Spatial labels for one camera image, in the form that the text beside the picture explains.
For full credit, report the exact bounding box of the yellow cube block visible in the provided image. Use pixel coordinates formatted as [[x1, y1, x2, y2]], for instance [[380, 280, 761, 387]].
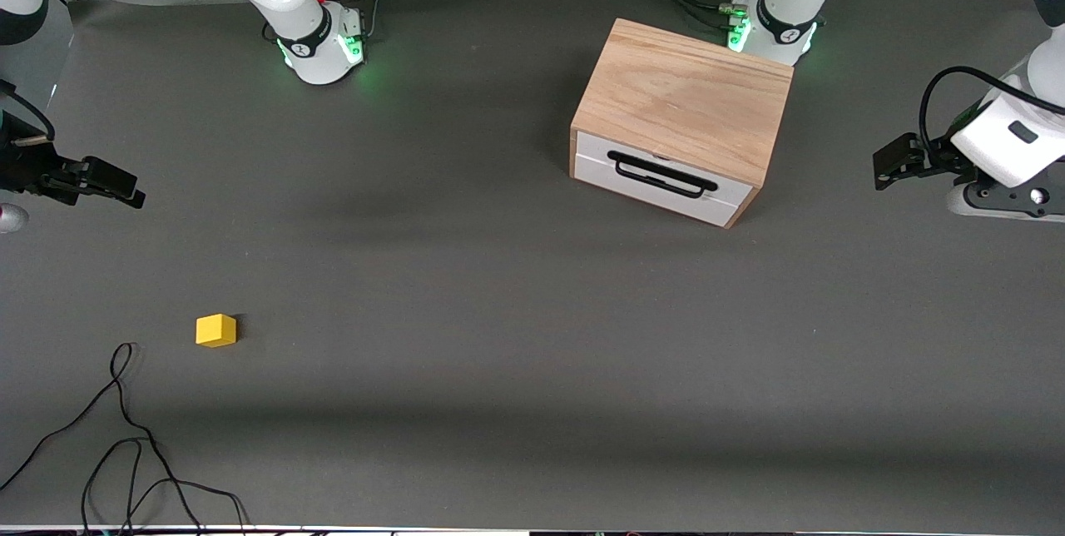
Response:
[[196, 313, 239, 349]]

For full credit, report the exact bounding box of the white-fronted wooden drawer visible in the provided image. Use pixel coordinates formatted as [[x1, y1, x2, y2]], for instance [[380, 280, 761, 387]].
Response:
[[574, 131, 755, 227]]

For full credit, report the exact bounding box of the black drawer handle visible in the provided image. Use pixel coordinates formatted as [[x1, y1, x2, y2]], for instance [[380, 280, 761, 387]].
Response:
[[607, 150, 720, 200]]

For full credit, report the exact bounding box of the wooden drawer cabinet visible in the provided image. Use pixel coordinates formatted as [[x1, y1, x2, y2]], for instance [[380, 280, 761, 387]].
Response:
[[569, 17, 795, 230]]

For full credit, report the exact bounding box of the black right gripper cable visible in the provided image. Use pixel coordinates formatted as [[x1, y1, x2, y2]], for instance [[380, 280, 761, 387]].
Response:
[[0, 78, 57, 143]]

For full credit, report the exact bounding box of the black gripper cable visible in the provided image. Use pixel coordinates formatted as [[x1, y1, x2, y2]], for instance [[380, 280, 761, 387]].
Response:
[[0, 78, 57, 143], [918, 65, 1065, 142]]

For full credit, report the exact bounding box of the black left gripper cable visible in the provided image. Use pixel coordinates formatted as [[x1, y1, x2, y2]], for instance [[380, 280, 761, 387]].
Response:
[[918, 65, 1065, 142]]

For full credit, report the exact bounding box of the thin black loose cable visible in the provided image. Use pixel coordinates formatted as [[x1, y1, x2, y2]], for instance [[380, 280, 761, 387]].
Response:
[[0, 341, 206, 535], [80, 438, 251, 535]]

